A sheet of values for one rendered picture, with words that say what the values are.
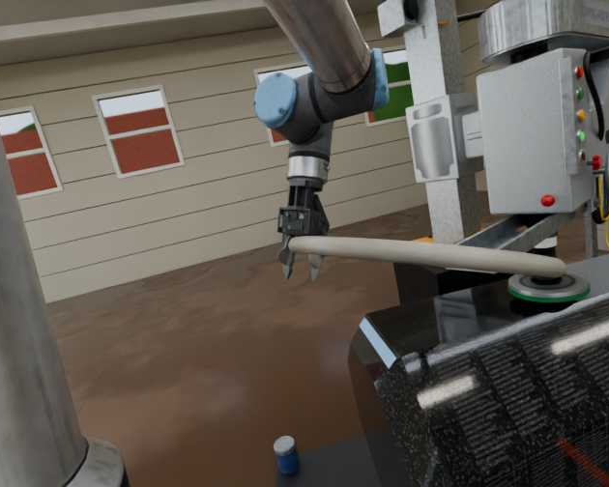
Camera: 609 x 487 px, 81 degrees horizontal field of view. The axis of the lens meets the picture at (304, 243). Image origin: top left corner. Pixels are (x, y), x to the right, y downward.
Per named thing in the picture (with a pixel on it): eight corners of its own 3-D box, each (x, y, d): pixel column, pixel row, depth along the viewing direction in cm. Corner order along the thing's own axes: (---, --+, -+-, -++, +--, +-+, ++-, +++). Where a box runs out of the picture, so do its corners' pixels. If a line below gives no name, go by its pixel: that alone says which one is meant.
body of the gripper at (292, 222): (275, 235, 73) (280, 177, 74) (292, 238, 81) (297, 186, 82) (309, 238, 70) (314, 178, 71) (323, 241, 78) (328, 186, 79)
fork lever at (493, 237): (536, 211, 131) (535, 197, 130) (602, 208, 116) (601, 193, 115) (432, 268, 91) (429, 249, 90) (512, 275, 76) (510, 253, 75)
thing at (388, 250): (391, 262, 104) (391, 251, 104) (603, 282, 65) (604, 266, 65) (242, 247, 74) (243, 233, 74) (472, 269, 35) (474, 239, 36)
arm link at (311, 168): (298, 167, 83) (336, 167, 79) (295, 187, 83) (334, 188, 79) (280, 156, 75) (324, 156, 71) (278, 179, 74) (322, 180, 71)
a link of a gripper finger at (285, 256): (266, 274, 75) (279, 233, 75) (278, 273, 81) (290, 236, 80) (278, 279, 74) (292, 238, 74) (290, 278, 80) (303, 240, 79)
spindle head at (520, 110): (534, 199, 133) (523, 73, 124) (609, 194, 116) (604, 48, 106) (489, 224, 112) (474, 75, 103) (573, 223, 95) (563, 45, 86)
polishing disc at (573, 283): (606, 282, 107) (606, 278, 107) (553, 303, 101) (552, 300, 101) (540, 268, 127) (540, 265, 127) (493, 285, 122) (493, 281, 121)
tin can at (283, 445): (297, 454, 176) (291, 432, 173) (302, 470, 166) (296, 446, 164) (277, 462, 174) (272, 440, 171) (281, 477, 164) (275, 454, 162)
